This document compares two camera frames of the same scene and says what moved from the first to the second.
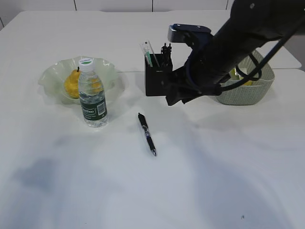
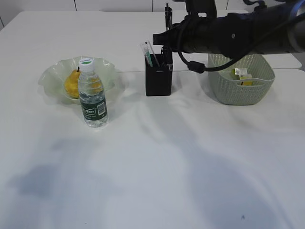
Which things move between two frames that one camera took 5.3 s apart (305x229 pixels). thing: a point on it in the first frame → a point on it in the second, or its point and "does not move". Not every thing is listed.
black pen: (164, 50) does not move
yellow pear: (72, 83) does not move
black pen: (145, 127) → (168, 16)
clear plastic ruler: (149, 53) does not move
